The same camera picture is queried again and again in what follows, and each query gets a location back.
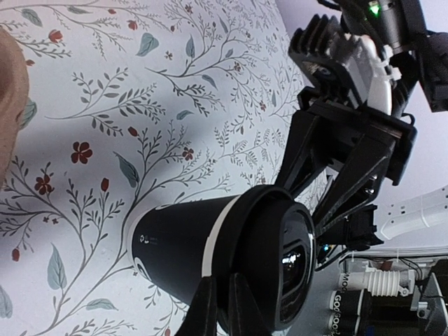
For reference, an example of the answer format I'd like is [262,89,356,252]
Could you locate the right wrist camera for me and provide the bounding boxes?
[288,13,393,106]

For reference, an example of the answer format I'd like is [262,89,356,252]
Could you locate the black paper coffee cup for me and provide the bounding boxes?
[126,196,239,305]

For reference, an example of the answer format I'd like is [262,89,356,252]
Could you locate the floral patterned table mat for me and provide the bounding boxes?
[1,1,303,335]

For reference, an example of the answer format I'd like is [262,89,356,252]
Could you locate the brown pulp cup carrier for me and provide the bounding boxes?
[1,29,29,181]

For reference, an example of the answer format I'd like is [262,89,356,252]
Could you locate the spare black coffee cups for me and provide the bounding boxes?
[328,272,372,335]

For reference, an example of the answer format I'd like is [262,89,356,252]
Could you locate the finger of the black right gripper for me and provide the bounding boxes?
[313,136,396,235]
[275,111,334,196]

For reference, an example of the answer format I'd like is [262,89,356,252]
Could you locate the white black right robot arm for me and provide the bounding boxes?
[276,1,447,250]

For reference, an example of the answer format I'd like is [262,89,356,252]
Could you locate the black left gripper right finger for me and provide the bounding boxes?
[228,273,272,336]

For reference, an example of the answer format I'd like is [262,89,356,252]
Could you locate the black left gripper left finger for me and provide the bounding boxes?
[175,276,217,336]

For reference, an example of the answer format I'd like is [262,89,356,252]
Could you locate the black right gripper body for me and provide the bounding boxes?
[297,87,417,185]

